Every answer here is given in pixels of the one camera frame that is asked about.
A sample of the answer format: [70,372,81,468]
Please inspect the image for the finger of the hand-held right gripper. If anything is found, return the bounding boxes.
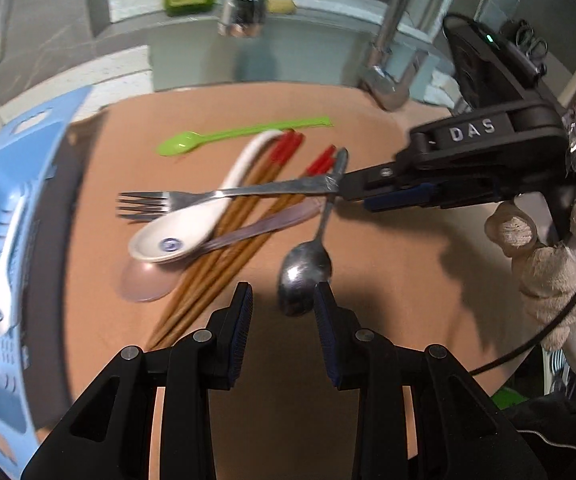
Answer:
[340,161,421,202]
[364,181,500,213]

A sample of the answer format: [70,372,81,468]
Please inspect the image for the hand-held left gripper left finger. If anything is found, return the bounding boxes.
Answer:
[20,281,255,480]

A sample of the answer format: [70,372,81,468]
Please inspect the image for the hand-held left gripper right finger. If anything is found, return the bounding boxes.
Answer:
[313,281,549,480]

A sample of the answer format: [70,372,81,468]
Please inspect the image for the red-tipped wooden chopstick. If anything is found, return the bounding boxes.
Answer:
[145,130,294,351]
[150,131,304,351]
[163,146,338,348]
[155,145,330,351]

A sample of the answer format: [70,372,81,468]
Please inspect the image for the metal spoon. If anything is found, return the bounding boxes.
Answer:
[277,147,350,317]

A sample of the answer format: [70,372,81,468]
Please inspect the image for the translucent plastic spoon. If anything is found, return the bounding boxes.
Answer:
[119,199,321,303]

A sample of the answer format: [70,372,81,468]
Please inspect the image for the metal fork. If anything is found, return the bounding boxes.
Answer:
[117,174,341,222]

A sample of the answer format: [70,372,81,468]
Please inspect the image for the green plastic spoon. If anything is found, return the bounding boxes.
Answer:
[157,115,332,157]

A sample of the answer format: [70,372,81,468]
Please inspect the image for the blue plastic basket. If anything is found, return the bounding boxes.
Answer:
[0,85,94,471]

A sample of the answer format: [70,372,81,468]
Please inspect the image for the person's right hand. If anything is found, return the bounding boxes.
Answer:
[485,192,576,353]

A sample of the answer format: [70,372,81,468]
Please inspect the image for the scissors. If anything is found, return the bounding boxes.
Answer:
[515,20,549,61]

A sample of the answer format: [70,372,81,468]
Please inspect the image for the dark cloth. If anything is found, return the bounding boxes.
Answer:
[498,390,576,480]

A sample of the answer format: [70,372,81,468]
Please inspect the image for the black cable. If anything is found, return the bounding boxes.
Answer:
[468,245,576,376]

